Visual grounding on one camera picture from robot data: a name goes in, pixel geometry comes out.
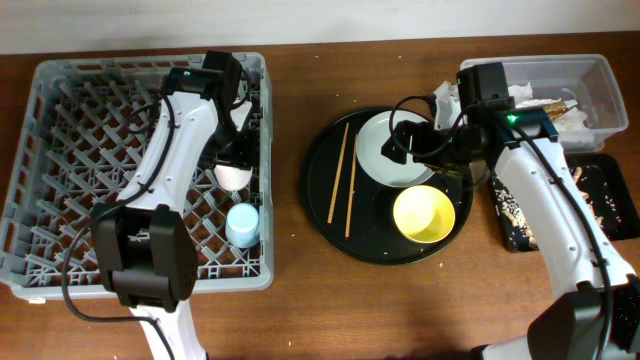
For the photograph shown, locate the pink cup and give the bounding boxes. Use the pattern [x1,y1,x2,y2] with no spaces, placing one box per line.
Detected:
[214,165,252,191]

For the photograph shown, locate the yellow bowl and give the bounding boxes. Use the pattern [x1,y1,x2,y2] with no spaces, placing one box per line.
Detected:
[392,185,456,244]

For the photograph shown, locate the light blue cup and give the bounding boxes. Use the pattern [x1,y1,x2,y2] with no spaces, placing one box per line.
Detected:
[225,203,260,248]

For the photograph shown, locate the food scraps and peanut shells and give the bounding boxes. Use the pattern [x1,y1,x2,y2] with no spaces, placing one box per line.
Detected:
[490,165,624,252]

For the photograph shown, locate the tissue with gold wrapper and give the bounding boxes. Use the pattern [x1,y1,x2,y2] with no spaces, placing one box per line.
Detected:
[508,83,595,143]

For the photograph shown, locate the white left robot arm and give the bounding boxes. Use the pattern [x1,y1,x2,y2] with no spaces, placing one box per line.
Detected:
[61,51,259,359]

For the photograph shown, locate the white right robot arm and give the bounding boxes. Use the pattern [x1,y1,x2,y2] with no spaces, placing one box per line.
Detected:
[381,62,639,360]

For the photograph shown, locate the grey dishwasher rack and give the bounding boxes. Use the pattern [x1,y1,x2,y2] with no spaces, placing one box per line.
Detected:
[1,52,275,303]

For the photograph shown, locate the grey plate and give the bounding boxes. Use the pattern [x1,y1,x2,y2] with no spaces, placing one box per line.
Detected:
[356,111,434,188]

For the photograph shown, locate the left wooden chopstick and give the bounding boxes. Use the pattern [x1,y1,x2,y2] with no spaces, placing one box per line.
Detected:
[327,123,350,224]

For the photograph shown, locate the round black tray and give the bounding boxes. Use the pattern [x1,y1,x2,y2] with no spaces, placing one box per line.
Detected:
[299,106,473,266]

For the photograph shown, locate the clear plastic bin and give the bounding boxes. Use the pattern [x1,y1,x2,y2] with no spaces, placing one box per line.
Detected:
[460,54,629,153]

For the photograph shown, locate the black rectangular tray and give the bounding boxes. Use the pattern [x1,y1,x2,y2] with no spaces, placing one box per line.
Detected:
[489,154,639,253]

